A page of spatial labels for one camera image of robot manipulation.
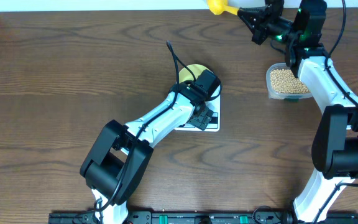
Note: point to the green tape label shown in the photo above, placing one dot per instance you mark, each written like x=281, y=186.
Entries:
x=292, y=99

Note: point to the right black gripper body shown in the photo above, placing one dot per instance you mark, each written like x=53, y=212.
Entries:
x=259, y=38

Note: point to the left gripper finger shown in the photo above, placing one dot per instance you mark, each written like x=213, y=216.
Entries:
x=204, y=123
x=193, y=123

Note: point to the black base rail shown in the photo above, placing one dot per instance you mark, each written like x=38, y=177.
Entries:
x=145, y=217

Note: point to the yellow plastic measuring scoop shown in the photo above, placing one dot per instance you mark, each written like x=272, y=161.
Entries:
x=217, y=7

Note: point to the soybeans pile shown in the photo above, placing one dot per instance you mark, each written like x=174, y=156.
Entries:
x=283, y=81

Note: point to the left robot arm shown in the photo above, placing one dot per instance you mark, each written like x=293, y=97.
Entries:
x=116, y=162

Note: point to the pale yellow bowl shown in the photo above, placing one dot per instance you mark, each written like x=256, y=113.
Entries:
x=192, y=71

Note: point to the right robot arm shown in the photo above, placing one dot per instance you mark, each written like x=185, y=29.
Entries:
x=335, y=146

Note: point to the clear plastic container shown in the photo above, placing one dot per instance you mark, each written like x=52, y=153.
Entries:
x=281, y=96

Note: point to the white digital kitchen scale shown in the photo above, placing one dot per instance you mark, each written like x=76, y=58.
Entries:
x=204, y=96

